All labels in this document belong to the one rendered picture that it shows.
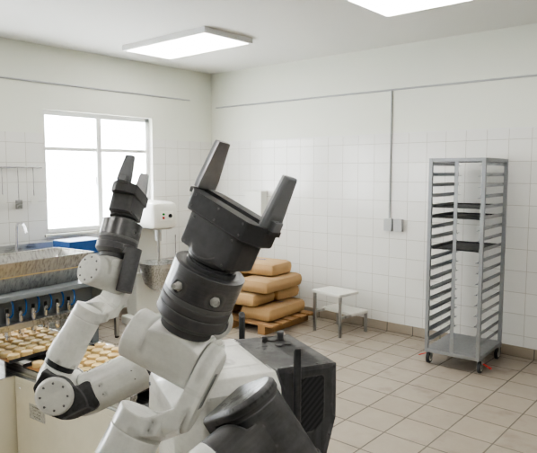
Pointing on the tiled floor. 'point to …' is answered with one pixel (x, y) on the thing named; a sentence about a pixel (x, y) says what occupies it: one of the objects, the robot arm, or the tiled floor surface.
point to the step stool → (338, 306)
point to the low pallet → (274, 322)
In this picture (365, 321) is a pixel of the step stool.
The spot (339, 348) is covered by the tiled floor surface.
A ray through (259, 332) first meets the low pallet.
